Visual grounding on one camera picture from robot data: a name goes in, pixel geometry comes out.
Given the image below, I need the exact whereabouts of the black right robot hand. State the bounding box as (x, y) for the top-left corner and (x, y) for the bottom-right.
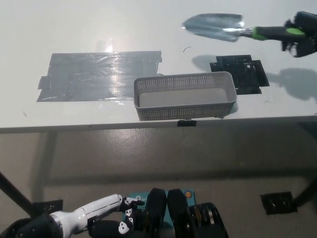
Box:
(281, 11), (317, 58)

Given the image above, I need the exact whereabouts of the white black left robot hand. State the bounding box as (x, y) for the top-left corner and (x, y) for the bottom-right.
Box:
(49, 194), (146, 235)

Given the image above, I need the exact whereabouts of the steel garden trowel green-black handle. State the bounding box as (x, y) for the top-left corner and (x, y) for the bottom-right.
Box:
(182, 13), (307, 43)

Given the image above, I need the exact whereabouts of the black floor tape patch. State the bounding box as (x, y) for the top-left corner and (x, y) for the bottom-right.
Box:
(31, 198), (64, 216)
(260, 191), (299, 215)

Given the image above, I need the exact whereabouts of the black diagonal table leg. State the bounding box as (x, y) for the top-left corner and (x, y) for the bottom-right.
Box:
(294, 177), (317, 208)
(0, 171), (34, 216)

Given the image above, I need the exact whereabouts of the teal box with black feet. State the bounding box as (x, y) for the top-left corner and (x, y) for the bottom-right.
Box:
(133, 188), (228, 238)

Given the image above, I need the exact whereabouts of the teal tp-link box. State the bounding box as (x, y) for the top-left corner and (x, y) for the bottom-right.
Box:
(128, 189), (198, 208)

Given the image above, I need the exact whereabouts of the grey perforated plastic basket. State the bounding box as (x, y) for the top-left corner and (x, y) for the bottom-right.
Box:
(133, 71), (238, 121)

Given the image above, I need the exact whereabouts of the small black tape strip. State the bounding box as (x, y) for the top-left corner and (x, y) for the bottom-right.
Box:
(177, 119), (197, 127)

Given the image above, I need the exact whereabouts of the large grey duct tape patch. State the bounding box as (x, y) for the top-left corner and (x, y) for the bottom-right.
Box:
(36, 51), (163, 102)

